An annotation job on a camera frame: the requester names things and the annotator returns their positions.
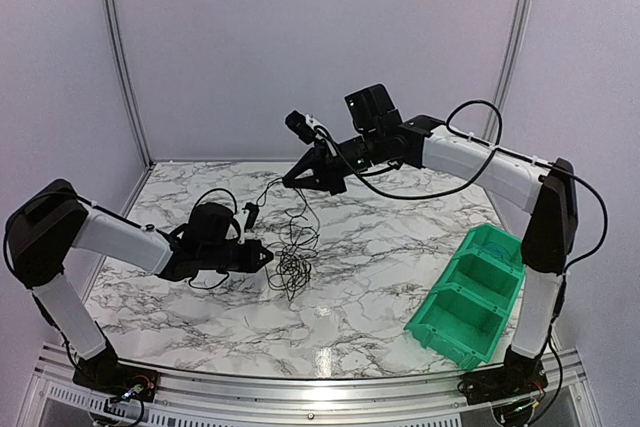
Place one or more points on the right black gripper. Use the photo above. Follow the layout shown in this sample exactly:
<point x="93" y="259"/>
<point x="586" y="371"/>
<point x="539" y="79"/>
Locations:
<point x="327" y="175"/>

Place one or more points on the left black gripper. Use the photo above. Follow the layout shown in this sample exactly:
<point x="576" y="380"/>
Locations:
<point x="250" y="263"/>

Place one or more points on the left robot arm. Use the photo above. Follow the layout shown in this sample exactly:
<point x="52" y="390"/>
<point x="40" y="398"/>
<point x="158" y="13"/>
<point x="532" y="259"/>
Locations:
<point x="40" y="234"/>

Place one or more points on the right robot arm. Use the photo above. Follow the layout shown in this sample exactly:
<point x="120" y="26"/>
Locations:
<point x="546" y="191"/>

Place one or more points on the green three-compartment bin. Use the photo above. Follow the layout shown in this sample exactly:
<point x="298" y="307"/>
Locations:
<point x="467" y="310"/>

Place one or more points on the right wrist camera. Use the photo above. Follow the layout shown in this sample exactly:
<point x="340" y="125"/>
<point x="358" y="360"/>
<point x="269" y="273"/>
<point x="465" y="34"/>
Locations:
<point x="306" y="127"/>

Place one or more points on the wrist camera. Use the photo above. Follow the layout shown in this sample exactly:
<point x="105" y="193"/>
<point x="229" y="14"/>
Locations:
<point x="306" y="127"/>
<point x="250" y="213"/>

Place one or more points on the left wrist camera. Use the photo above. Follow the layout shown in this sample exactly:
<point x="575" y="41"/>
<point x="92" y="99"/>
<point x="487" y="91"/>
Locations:
<point x="250" y="213"/>

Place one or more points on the right aluminium frame post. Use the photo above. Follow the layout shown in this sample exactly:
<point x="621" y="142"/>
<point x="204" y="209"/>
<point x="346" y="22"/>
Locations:
<point x="511" y="27"/>

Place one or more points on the aluminium frame post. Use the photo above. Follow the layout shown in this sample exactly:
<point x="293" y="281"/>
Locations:
<point x="125" y="82"/>
<point x="511" y="27"/>

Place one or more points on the front aluminium rail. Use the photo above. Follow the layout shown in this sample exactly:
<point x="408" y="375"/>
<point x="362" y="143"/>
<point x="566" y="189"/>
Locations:
<point x="198" y="398"/>

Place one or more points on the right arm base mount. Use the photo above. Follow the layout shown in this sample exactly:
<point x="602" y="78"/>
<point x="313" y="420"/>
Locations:
<point x="517" y="375"/>

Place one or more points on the left aluminium frame post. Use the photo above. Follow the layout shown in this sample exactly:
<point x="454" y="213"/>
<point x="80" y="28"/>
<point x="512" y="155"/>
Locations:
<point x="125" y="82"/>

